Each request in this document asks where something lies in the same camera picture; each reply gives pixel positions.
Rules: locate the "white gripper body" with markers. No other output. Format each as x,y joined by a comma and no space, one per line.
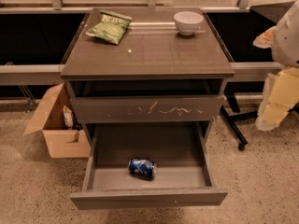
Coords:
287,42

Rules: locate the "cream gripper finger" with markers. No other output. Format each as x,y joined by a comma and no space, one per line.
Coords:
280,95
265,40

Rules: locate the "blue pepsi can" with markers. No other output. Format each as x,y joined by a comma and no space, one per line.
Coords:
143,167

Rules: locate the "closed scratched top drawer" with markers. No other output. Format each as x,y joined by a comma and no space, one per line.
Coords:
146,109

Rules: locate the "grey drawer cabinet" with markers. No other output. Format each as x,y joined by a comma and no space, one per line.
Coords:
152,60

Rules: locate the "open grey middle drawer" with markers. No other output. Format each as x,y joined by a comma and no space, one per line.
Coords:
182,175

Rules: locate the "black rolling stand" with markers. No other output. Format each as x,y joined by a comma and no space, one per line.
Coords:
232,119

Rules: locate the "white bowl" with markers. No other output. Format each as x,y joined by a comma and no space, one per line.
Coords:
187,22

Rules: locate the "green chip bag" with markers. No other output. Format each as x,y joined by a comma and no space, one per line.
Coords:
111,28

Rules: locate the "white bag in box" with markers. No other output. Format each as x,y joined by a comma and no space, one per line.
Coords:
68,117

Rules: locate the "open cardboard box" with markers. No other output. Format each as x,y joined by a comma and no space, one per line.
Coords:
49,119

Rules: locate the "metal window railing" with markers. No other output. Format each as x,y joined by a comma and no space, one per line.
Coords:
48,74

